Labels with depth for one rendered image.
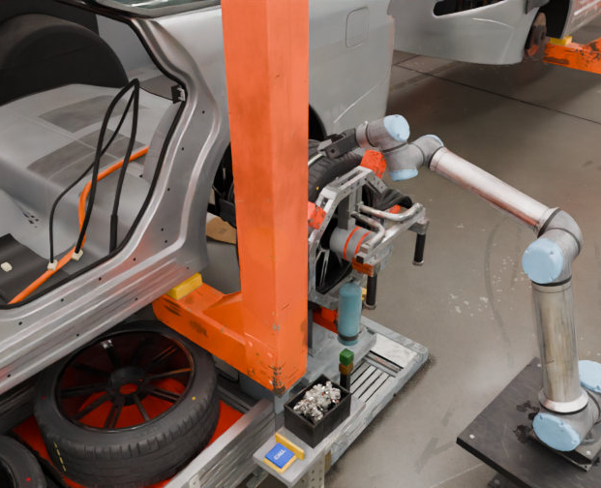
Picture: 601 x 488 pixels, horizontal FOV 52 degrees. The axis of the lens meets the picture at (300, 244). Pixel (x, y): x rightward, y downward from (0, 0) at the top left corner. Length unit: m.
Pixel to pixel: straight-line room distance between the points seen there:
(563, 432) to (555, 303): 0.45
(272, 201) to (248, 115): 0.25
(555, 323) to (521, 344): 1.36
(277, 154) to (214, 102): 0.60
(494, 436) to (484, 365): 0.75
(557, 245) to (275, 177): 0.84
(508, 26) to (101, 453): 3.77
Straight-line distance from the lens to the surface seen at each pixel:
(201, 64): 2.17
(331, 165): 2.29
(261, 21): 1.58
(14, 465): 2.30
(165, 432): 2.24
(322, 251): 2.48
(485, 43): 4.75
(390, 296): 3.54
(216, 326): 2.31
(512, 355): 3.32
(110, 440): 2.26
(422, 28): 4.74
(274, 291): 1.95
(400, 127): 2.11
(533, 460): 2.51
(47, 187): 2.75
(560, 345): 2.09
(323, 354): 2.84
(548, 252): 1.92
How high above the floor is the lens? 2.20
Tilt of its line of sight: 34 degrees down
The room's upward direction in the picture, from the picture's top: straight up
